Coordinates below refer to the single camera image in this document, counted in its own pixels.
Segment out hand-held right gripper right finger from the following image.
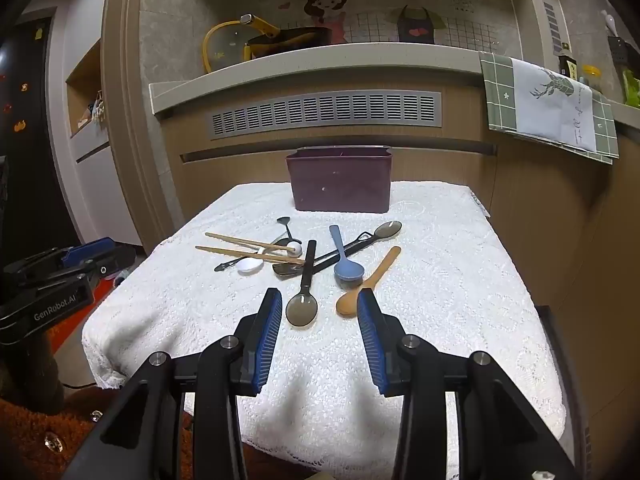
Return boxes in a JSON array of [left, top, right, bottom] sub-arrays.
[[356, 289, 586, 480]]

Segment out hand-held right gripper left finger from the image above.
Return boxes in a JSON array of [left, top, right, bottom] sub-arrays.
[[60, 287, 284, 480]]

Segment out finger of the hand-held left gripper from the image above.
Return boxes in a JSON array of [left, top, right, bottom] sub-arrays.
[[2, 237, 117, 282], [22, 250, 137, 293]]

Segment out utensils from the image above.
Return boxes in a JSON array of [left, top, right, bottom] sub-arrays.
[[285, 240, 319, 326]]

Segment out black shovel-shaped spoon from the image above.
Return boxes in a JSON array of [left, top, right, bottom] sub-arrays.
[[272, 231, 374, 279]]

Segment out white spoon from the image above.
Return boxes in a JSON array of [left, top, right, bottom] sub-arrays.
[[237, 241, 304, 275]]

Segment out wooden spoon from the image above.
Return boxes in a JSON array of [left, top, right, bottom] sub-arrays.
[[335, 246, 402, 317]]

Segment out blue plastic spoon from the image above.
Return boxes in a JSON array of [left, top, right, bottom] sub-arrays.
[[328, 224, 365, 281]]

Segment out wooden chopstick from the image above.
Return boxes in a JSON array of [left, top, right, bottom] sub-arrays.
[[195, 245, 306, 265], [205, 231, 297, 252]]

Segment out metal spoon with black handle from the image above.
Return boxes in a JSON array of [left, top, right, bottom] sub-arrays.
[[306, 220, 403, 267]]

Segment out maroon plastic utensil container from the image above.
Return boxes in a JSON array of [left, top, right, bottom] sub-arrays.
[[285, 145, 393, 212]]

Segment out white textured towel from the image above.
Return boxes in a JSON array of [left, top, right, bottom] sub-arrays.
[[81, 180, 568, 476]]

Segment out red rug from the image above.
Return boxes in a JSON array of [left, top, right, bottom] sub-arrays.
[[0, 280, 193, 480]]

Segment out black fridge with magnets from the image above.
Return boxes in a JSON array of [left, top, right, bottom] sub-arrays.
[[0, 16, 68, 263]]

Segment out wooden cabinet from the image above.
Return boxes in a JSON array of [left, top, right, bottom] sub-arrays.
[[150, 75, 640, 480]]

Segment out grey vent grille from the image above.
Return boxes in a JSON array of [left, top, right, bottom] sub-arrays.
[[210, 91, 443, 140]]

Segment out yellow-rimmed glass pan lid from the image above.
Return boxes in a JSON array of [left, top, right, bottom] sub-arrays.
[[202, 19, 261, 73]]

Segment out grey stone countertop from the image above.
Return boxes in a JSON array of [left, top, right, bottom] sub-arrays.
[[149, 42, 483, 116]]

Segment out dark bottle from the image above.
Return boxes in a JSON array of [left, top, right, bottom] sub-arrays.
[[557, 54, 579, 82]]

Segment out jar with yellow lid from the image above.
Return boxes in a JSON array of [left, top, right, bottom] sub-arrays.
[[581, 64, 604, 92]]

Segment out black wok with yellow handle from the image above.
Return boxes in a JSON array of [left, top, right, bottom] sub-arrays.
[[240, 13, 332, 58]]

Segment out cartoon wall sticker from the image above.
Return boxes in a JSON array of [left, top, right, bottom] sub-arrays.
[[260, 0, 501, 46]]

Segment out white wall vent panel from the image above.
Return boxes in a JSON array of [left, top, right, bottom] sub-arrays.
[[542, 2, 559, 54]]

